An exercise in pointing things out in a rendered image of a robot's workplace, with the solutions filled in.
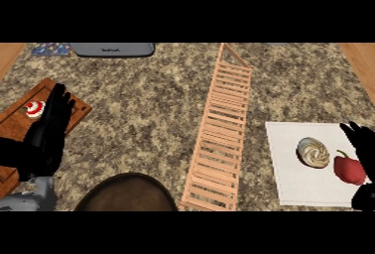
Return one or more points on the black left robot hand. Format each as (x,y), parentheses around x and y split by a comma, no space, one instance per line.
(46,132)

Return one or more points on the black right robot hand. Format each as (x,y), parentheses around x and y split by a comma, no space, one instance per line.
(365,145)

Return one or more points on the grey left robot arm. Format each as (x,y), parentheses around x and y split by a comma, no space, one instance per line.
(37,195)

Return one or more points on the red bell pepper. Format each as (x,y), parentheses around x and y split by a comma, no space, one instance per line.
(349,169)

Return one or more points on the white placemat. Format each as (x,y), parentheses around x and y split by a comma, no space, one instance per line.
(303,185)

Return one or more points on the pale wooden tiered shelf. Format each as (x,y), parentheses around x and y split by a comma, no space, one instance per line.
(222,132)

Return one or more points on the brown wooden cutting board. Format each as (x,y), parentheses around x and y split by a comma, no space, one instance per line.
(20,122)

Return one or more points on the red and white cupcake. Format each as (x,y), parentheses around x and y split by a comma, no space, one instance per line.
(34,109)

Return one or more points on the dark brown round bowl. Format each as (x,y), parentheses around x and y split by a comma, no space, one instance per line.
(127,193)

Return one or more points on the blue patterned cloth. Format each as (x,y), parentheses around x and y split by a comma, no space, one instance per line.
(51,49)

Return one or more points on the grey flat appliance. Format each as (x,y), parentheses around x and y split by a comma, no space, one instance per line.
(113,49)

